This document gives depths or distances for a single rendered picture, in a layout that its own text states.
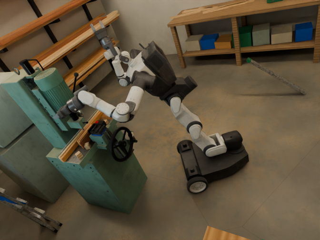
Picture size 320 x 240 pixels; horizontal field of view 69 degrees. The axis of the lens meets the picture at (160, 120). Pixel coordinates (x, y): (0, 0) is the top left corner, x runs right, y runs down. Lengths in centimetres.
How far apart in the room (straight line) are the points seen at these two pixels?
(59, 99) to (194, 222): 153
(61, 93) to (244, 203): 177
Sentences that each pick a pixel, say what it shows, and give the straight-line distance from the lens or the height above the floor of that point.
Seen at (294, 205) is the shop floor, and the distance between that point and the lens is 231.
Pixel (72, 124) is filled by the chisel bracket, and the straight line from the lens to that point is 204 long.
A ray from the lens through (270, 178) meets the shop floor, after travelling 244.
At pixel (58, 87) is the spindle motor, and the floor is 140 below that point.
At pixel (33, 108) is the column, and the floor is 128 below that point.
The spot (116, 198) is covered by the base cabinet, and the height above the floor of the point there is 29.
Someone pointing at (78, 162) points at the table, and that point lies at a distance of 187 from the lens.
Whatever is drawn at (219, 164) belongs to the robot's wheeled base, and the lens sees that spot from 235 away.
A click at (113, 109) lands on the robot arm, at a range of 142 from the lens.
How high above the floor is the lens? 199
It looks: 36 degrees down
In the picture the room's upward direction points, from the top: 22 degrees counter-clockwise
